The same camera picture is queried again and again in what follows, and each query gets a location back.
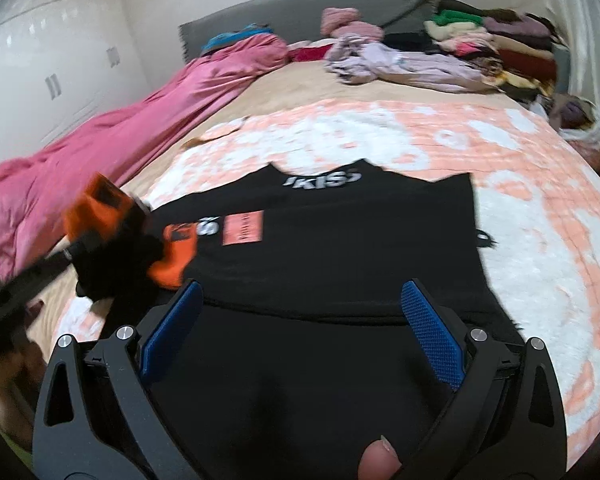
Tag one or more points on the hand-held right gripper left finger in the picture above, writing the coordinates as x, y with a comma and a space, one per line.
172, 330

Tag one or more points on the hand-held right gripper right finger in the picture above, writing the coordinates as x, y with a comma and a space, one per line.
432, 335

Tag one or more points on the black t-shirt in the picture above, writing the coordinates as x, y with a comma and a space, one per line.
330, 260

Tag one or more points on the person's left forearm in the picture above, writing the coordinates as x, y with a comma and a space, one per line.
5, 400

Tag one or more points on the plastic bag of clothes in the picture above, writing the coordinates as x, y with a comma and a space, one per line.
575, 120

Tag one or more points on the stack of folded clothes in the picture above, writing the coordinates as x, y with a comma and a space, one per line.
510, 45

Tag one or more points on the person's right hand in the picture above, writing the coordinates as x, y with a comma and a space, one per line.
379, 462

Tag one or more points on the pink duvet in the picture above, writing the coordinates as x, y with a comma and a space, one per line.
105, 135

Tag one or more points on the orange white checked blanket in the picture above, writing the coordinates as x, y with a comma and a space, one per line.
530, 210

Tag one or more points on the white wardrobe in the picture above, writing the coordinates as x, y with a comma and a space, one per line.
55, 35

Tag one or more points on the blue cloth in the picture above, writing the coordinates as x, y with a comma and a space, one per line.
225, 37

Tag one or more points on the beige bed sheet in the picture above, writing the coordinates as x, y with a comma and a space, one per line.
290, 90

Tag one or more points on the red cloth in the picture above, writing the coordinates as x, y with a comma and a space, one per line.
310, 53

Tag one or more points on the lilac crumpled garment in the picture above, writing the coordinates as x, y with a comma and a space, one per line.
420, 67

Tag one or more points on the grey headboard cover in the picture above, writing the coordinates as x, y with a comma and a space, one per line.
290, 15

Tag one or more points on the black garment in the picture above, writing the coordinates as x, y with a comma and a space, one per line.
410, 42

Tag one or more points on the grey cushion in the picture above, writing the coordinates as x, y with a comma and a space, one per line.
561, 67

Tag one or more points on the pink fluffy cloth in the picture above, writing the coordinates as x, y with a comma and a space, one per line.
340, 17

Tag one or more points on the white satin curtain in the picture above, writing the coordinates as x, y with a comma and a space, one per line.
590, 35

